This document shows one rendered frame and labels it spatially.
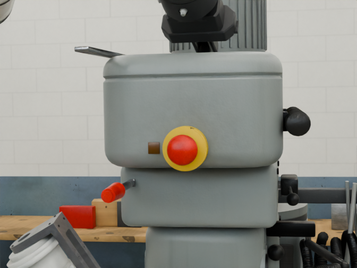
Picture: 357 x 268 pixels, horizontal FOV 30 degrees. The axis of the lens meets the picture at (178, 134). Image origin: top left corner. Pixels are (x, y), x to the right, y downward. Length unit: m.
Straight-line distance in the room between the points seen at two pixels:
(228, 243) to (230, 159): 0.19
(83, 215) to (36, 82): 1.29
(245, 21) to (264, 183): 0.41
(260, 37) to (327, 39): 4.02
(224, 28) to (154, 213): 0.31
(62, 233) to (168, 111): 0.27
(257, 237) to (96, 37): 4.56
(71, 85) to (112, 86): 4.65
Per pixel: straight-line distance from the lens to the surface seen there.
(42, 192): 5.71
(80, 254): 0.75
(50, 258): 0.73
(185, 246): 1.06
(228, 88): 0.90
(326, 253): 1.07
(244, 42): 1.30
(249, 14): 1.31
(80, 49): 0.88
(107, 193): 0.89
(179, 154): 0.86
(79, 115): 5.57
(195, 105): 0.90
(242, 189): 1.00
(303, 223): 1.14
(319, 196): 1.42
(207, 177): 1.00
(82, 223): 5.03
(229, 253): 1.06
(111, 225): 5.07
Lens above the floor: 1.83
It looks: 3 degrees down
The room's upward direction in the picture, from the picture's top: 1 degrees counter-clockwise
